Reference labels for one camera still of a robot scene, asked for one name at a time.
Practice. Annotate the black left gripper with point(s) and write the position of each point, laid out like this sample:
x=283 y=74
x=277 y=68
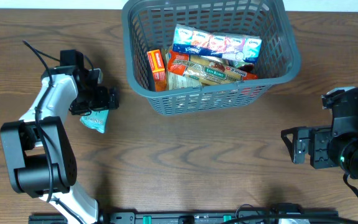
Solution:
x=105 y=101

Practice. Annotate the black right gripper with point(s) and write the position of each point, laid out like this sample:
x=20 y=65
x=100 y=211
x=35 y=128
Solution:
x=317 y=147

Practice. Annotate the green wet wipes packet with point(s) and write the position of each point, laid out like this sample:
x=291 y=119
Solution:
x=96 y=120

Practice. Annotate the orange Redoxon box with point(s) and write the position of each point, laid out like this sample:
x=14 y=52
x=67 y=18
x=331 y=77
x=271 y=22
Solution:
x=158 y=69

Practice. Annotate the brown gold snack bag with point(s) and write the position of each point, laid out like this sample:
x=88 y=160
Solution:
x=175 y=81

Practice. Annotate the grey plastic basket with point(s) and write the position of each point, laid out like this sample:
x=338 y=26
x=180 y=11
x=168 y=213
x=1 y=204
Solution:
x=149 y=25

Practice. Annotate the Kleenex tissue multipack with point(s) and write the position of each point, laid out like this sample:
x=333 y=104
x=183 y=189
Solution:
x=236 y=47

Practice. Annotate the San Remo spaghetti packet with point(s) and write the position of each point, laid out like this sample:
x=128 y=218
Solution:
x=208 y=72

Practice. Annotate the green lid jar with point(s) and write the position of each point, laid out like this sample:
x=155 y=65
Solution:
x=244 y=66

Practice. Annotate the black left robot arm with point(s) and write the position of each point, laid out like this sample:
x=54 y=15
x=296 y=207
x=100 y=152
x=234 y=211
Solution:
x=39 y=157

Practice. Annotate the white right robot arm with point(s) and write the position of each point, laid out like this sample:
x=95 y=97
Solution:
x=335 y=145

